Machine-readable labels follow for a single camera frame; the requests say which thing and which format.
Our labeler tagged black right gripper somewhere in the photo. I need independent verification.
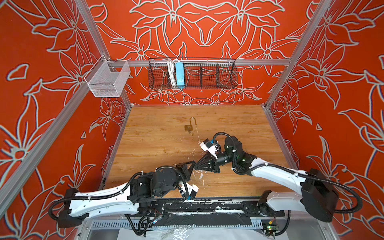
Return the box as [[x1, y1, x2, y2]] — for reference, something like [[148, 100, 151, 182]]
[[194, 151, 238, 176]]

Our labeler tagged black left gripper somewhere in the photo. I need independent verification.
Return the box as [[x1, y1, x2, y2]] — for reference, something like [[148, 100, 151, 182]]
[[158, 159, 197, 197]]

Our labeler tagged brass padlock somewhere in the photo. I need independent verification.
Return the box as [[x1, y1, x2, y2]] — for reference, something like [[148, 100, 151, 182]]
[[184, 117, 197, 133]]

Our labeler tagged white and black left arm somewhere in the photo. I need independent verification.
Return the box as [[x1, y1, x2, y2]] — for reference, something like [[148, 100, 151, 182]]
[[48, 161, 197, 236]]

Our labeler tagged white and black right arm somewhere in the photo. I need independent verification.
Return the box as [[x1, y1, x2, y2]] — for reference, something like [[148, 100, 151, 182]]
[[195, 132, 363, 223]]

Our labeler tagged light blue box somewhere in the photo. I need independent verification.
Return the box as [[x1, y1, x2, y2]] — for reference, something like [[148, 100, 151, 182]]
[[175, 62, 185, 89]]

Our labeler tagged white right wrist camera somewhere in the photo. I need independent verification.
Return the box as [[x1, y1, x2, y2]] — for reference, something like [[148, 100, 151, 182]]
[[200, 139, 219, 159]]

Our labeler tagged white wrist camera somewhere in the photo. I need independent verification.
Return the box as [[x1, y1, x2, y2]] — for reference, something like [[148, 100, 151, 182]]
[[200, 139, 219, 159], [179, 182, 199, 200]]

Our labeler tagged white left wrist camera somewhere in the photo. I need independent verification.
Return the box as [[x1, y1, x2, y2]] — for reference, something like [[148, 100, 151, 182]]
[[179, 182, 199, 200]]

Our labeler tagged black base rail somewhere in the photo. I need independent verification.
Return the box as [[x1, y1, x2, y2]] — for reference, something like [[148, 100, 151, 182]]
[[130, 197, 286, 228]]

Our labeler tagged black wire wall basket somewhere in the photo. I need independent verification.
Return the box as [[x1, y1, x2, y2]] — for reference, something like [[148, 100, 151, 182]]
[[148, 57, 239, 90]]

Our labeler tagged white cable bundle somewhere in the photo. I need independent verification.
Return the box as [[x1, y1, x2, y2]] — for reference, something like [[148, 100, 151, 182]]
[[166, 59, 177, 88]]

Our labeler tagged white mesh wall basket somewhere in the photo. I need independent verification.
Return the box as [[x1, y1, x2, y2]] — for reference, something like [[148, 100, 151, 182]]
[[85, 60, 131, 98]]

